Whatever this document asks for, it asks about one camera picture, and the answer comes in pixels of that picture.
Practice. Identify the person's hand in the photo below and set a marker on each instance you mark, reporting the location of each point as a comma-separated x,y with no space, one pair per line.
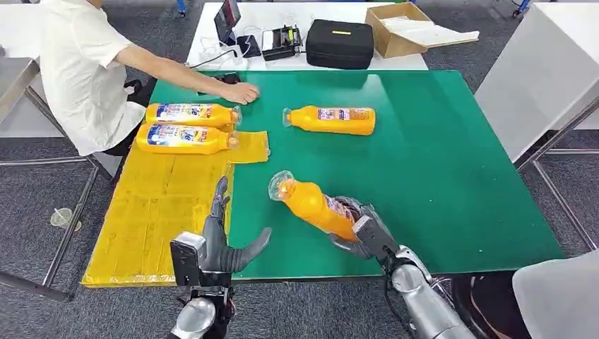
241,92

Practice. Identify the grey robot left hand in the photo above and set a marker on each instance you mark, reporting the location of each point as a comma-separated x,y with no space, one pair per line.
217,245

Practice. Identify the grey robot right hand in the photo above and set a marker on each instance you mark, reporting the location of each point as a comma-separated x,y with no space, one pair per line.
344,247

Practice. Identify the orange drink bottle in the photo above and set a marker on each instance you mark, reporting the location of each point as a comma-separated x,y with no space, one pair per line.
187,114
332,120
311,206
182,139

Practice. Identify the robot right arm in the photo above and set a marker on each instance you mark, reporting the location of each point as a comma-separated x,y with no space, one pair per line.
426,304

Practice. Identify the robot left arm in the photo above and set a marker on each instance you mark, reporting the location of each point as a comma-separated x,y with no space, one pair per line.
196,318

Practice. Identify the black flat device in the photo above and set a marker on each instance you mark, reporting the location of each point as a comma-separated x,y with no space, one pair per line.
230,77

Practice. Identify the white power strip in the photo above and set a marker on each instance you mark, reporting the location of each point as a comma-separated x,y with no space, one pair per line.
229,61

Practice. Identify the black smartphone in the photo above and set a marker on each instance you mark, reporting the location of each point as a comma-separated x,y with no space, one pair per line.
249,46

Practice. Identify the black label printer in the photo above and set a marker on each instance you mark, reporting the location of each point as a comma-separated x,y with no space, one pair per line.
282,44

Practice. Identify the yellow plastic sheet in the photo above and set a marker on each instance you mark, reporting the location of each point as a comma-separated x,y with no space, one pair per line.
154,210

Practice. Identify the black tablet screen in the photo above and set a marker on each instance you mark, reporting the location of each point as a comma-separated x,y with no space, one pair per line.
228,18

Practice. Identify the white table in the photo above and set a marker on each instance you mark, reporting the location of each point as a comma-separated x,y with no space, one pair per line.
538,70
280,11
18,28

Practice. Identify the green table mat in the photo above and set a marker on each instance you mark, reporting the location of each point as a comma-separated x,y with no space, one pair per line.
398,163

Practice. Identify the black carry case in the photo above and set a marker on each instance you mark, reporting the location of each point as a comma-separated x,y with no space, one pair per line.
340,44

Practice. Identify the clear plastic cup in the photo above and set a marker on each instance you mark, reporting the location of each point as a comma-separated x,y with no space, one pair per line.
63,219

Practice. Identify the person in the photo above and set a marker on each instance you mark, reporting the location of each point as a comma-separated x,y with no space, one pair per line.
79,70

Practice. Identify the open cardboard box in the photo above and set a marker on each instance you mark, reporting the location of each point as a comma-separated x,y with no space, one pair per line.
398,39

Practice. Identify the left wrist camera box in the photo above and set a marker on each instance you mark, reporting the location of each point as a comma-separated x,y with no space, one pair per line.
187,262

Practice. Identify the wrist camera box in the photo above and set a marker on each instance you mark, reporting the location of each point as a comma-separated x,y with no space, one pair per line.
187,262
379,238

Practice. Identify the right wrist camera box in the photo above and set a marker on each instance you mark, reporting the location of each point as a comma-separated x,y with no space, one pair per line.
379,238

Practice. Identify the steel frame table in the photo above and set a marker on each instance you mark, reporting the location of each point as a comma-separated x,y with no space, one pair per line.
16,77

